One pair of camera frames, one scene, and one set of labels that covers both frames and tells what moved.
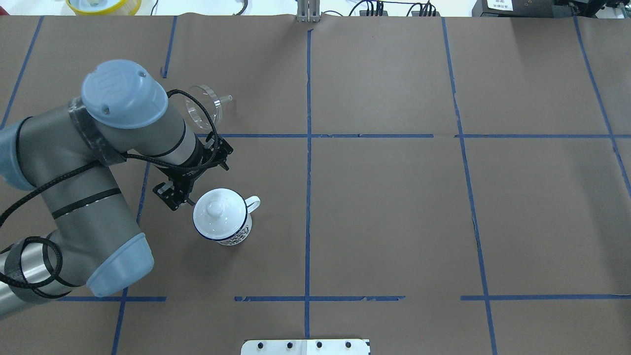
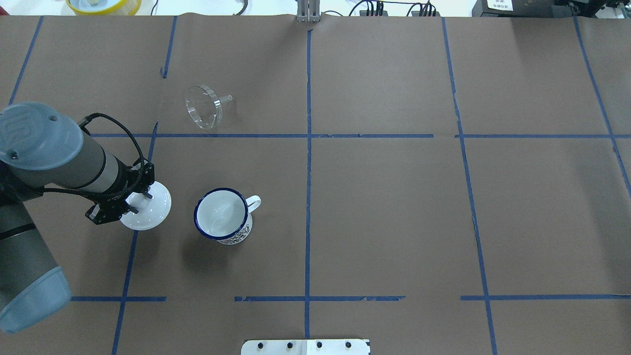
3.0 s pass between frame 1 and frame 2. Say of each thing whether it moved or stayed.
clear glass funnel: stayed
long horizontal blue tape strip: stayed
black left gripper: moved
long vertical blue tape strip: stayed
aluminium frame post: stayed
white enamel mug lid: moved
